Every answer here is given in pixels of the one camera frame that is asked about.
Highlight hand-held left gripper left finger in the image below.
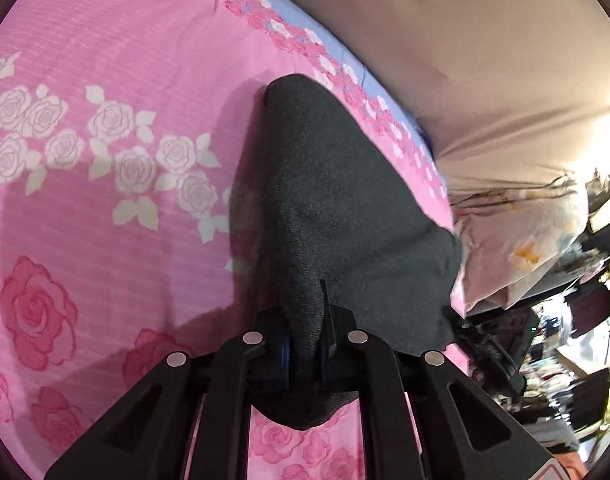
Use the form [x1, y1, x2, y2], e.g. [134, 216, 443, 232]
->
[45, 310, 291, 480]

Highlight pink rose bedsheet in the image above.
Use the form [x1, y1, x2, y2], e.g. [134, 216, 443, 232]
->
[0, 0, 471, 480]

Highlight dark grey pants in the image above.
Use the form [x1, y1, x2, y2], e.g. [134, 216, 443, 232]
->
[227, 74, 463, 431]

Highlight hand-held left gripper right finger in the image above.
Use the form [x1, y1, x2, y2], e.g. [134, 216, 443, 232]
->
[317, 280, 556, 480]

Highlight floral pillow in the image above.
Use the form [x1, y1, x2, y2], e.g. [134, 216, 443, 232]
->
[447, 170, 593, 318]

